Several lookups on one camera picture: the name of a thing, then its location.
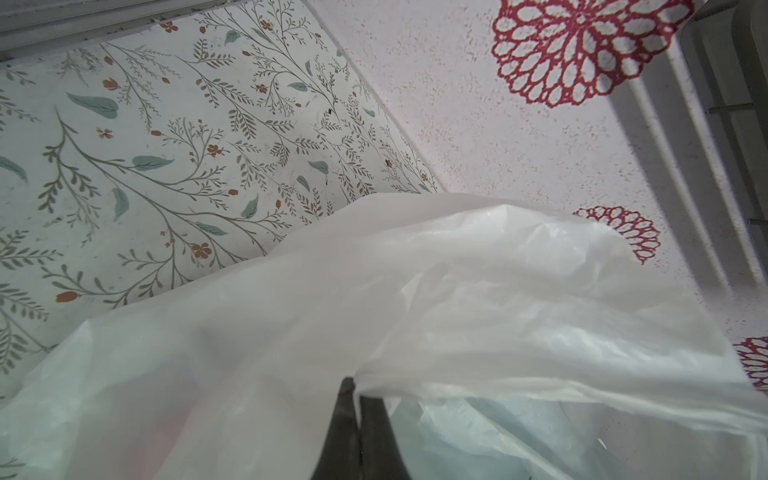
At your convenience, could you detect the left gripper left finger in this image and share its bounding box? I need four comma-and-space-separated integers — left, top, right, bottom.
310, 377, 361, 480

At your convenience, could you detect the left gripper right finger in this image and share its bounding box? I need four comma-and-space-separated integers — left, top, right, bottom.
359, 396, 411, 480

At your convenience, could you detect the white plastic bag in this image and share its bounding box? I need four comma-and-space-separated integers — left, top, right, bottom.
1, 194, 767, 479

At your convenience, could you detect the grey wall shelf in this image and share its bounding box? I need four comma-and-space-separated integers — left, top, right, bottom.
681, 1, 767, 270

